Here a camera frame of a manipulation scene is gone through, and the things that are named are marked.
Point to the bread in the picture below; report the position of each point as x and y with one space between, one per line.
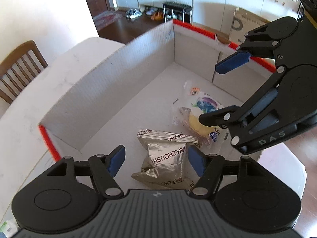
194 102

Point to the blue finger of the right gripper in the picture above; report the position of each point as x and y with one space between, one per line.
263 103
232 62

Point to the brown wooden chair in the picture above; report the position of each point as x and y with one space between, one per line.
19 69

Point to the silver foil snack pouch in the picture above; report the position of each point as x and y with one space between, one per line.
166 162

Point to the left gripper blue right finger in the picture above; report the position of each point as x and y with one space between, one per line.
197 159

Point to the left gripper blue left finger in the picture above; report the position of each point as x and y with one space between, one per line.
115 160

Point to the black shoe rack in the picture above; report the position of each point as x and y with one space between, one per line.
177 10

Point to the red cardboard box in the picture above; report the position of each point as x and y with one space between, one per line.
136 87

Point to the brown paper carton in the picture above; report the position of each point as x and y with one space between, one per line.
243 22

